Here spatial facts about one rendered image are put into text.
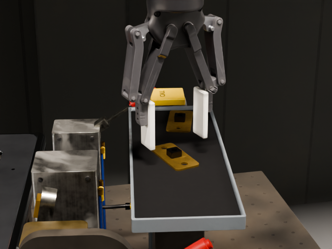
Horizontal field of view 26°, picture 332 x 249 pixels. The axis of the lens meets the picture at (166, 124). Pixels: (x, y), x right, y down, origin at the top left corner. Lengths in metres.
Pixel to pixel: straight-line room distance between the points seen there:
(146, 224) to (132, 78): 0.20
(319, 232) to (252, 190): 1.24
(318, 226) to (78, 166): 2.16
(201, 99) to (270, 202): 0.90
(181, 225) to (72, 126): 0.57
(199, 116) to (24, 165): 0.48
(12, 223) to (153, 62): 0.41
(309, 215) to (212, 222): 2.40
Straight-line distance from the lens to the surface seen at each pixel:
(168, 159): 1.02
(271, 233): 1.75
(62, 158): 1.15
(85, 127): 1.39
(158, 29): 0.94
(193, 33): 0.96
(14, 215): 1.23
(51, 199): 1.06
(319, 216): 3.26
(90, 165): 1.13
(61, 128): 1.40
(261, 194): 1.91
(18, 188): 1.31
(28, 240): 0.80
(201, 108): 1.01
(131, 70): 0.94
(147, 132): 0.98
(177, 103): 1.25
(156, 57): 0.95
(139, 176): 0.98
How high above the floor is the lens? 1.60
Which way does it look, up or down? 23 degrees down
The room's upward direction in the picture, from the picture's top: straight up
